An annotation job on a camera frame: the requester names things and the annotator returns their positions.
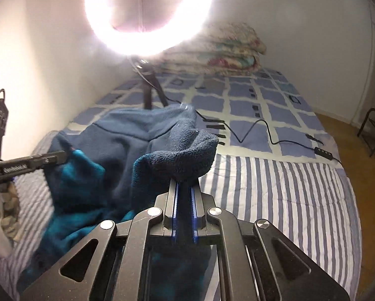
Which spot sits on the blue checked bed sheet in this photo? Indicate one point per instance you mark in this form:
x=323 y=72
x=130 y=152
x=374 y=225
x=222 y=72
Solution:
x=260 y=115

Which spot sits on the glowing ring light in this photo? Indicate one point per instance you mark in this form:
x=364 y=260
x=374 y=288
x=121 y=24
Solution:
x=145 y=27

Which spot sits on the black mini tripod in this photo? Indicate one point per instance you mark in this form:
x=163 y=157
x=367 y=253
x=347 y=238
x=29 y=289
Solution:
x=149 y=81

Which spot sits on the folded floral blanket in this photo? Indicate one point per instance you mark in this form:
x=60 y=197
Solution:
x=221 y=48

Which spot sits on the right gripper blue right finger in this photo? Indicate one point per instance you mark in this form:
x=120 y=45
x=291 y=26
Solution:
x=194 y=216

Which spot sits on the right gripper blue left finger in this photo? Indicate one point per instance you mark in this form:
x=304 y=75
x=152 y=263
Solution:
x=172 y=208

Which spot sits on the grey striped quilt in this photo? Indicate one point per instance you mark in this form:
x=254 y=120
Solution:
x=313 y=204

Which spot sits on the teal plaid fleece jacket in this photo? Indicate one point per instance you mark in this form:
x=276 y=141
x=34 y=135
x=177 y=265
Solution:
x=116 y=168

